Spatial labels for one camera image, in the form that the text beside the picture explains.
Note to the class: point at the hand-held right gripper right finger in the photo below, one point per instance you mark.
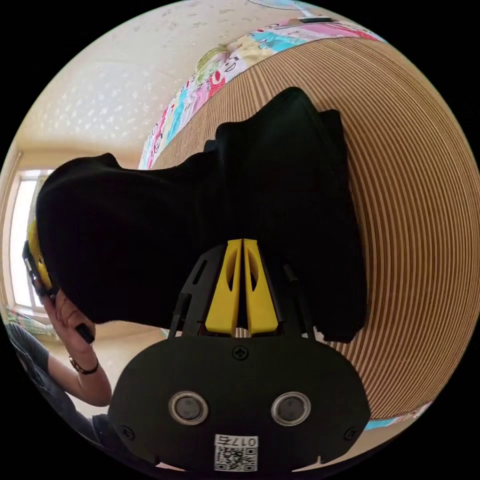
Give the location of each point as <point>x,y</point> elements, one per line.
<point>260,303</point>

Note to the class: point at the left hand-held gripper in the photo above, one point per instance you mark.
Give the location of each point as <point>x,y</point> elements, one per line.
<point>32,270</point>

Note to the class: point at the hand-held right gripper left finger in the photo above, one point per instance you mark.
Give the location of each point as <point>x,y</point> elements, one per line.
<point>224,300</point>

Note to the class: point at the black long sleeve shirt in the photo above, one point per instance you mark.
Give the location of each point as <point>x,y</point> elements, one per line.
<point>210,228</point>

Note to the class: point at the person's left forearm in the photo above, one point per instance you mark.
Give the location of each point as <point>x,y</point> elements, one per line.
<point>92,386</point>

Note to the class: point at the person's left hand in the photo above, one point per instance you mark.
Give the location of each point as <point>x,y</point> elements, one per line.
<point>71,322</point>

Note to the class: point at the window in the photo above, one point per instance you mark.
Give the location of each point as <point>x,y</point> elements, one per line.
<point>22,240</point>

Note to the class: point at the person's body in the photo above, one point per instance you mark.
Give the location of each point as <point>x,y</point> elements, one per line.
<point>48,390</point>

